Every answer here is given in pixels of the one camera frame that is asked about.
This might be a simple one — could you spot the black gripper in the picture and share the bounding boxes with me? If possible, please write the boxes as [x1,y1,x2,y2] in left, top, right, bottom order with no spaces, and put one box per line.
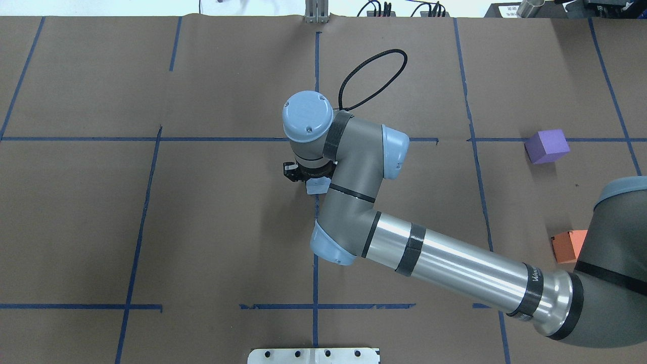
[295,161,337,181]

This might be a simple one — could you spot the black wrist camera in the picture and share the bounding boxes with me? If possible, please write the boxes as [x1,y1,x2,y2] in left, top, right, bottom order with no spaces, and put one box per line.
[283,162,301,182]

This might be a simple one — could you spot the purple block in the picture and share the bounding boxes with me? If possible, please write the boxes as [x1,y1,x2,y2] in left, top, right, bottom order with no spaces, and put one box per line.
[524,129,571,164]

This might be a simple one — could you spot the aluminium frame post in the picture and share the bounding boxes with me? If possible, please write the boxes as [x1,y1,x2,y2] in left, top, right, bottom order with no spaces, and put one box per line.
[304,0,330,24]

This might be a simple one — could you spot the black camera cable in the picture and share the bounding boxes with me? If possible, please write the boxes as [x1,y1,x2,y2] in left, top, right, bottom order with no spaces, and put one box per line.
[338,49,408,112]

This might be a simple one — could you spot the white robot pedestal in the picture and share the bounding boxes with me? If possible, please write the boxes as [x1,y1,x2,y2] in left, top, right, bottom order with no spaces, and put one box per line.
[247,347,382,363]

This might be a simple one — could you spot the light blue block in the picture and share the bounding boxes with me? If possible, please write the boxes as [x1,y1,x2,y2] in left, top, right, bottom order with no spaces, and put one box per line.
[305,177,331,196]

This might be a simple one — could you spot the metal cup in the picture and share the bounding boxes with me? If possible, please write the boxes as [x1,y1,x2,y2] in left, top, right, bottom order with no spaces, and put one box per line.
[516,0,545,18]

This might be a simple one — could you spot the orange block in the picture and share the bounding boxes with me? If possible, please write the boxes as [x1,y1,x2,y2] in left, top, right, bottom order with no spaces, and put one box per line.
[550,230,588,263]

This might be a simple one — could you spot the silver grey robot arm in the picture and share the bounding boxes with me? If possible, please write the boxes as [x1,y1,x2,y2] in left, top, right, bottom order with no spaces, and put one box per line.
[282,90,645,348]

